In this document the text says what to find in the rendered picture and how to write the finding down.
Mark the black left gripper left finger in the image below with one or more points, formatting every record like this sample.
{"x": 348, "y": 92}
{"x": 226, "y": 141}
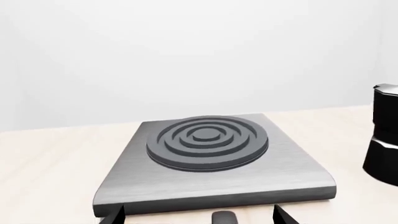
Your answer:
{"x": 116, "y": 217}

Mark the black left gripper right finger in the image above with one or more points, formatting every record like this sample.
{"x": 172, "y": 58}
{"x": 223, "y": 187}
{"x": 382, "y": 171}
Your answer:
{"x": 283, "y": 215}

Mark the grey single-burner stove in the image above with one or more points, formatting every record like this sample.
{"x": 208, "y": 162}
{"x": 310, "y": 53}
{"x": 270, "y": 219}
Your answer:
{"x": 214, "y": 163}

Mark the black moka pot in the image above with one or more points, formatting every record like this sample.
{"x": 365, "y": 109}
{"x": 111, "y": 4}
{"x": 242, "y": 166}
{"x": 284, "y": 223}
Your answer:
{"x": 384, "y": 140}

